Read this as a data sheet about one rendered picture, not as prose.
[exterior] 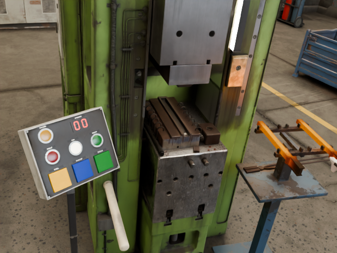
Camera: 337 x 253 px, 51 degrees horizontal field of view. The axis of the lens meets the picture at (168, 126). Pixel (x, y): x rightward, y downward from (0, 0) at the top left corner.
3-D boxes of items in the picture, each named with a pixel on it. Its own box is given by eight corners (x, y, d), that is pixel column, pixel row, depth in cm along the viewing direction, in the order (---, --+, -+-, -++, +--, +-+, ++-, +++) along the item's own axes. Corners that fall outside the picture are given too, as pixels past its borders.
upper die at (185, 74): (208, 83, 164) (211, 64, 159) (168, 85, 157) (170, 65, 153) (178, 52, 197) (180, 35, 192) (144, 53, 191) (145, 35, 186)
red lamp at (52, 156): (59, 162, 135) (58, 153, 133) (46, 164, 134) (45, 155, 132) (58, 158, 138) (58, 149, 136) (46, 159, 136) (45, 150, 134)
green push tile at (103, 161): (114, 166, 151) (109, 150, 150) (99, 173, 146) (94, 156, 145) (112, 166, 152) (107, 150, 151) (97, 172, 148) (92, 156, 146)
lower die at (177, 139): (198, 146, 182) (200, 132, 178) (161, 150, 176) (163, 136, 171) (172, 108, 215) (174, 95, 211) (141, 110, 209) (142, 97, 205)
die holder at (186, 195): (214, 212, 204) (228, 149, 182) (152, 224, 193) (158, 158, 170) (182, 156, 249) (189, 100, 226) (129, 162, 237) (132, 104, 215)
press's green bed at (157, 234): (202, 264, 229) (213, 212, 205) (147, 277, 217) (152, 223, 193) (175, 206, 273) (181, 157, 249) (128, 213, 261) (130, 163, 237)
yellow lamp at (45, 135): (52, 142, 134) (51, 132, 132) (39, 143, 133) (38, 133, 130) (52, 137, 137) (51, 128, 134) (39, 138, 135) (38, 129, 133)
